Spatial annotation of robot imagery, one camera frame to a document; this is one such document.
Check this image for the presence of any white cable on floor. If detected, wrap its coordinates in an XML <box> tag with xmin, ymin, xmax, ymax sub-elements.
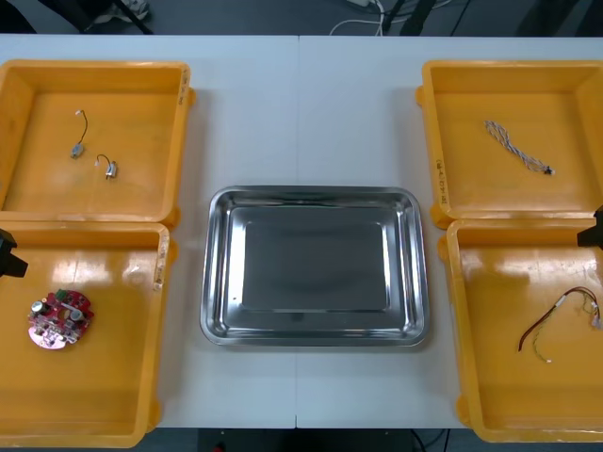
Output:
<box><xmin>328</xmin><ymin>0</ymin><xmax>396</xmax><ymax>37</ymax></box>

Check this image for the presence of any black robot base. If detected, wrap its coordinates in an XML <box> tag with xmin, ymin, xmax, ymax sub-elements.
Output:
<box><xmin>196</xmin><ymin>428</ymin><xmax>299</xmax><ymax>452</ymax></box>

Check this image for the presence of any metal solenoid with short cable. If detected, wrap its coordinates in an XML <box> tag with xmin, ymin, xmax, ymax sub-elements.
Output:
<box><xmin>94</xmin><ymin>153</ymin><xmax>119</xmax><ymax>183</ymax></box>

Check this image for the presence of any red green-yellow wire harness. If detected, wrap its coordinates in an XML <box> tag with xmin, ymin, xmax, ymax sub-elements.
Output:
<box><xmin>516</xmin><ymin>285</ymin><xmax>603</xmax><ymax>365</ymax></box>

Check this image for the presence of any blue-white twisted wire harness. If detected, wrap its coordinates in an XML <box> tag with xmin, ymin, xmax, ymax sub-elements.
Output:
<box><xmin>482</xmin><ymin>119</ymin><xmax>557</xmax><ymax>178</ymax></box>

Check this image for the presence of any black chair base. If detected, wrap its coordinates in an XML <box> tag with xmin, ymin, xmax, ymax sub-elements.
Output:
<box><xmin>36</xmin><ymin>0</ymin><xmax>155</xmax><ymax>36</ymax></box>

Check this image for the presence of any yellow-orange plastic bin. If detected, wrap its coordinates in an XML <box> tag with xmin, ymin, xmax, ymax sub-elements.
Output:
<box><xmin>436</xmin><ymin>217</ymin><xmax>603</xmax><ymax>445</ymax></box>
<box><xmin>0</xmin><ymin>58</ymin><xmax>198</xmax><ymax>225</ymax></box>
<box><xmin>415</xmin><ymin>58</ymin><xmax>603</xmax><ymax>231</ymax></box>
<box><xmin>0</xmin><ymin>219</ymin><xmax>180</xmax><ymax>449</ymax></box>

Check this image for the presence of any steel tray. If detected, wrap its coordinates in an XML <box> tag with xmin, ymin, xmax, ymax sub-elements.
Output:
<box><xmin>199</xmin><ymin>185</ymin><xmax>431</xmax><ymax>349</ymax></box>

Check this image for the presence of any metal solenoid with long cable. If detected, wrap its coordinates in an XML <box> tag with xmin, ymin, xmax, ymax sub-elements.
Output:
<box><xmin>69</xmin><ymin>108</ymin><xmax>90</xmax><ymax>161</ymax></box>

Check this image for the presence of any round red circuit board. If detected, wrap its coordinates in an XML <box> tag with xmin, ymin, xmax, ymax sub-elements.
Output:
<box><xmin>26</xmin><ymin>288</ymin><xmax>96</xmax><ymax>352</ymax></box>

